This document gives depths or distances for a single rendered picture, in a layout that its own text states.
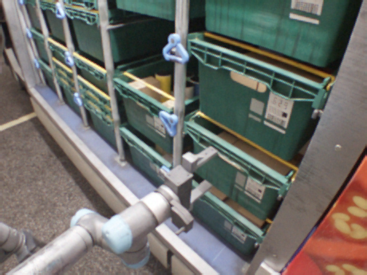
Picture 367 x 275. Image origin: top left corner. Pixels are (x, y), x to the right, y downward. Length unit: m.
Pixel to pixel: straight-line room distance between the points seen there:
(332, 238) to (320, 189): 0.11
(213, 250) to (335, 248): 0.68
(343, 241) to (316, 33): 0.40
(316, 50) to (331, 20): 0.07
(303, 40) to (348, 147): 0.26
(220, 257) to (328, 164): 0.77
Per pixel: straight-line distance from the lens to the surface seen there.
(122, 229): 0.55
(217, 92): 0.74
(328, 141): 0.42
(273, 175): 0.70
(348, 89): 0.38
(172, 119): 0.84
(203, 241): 1.14
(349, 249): 0.53
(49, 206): 2.25
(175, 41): 0.72
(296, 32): 0.57
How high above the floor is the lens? 1.65
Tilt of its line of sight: 38 degrees down
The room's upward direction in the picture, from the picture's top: 3 degrees clockwise
